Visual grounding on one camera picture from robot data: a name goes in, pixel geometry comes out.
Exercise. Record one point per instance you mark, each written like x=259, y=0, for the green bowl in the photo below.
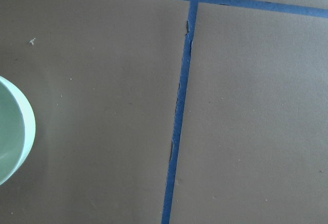
x=18, y=129

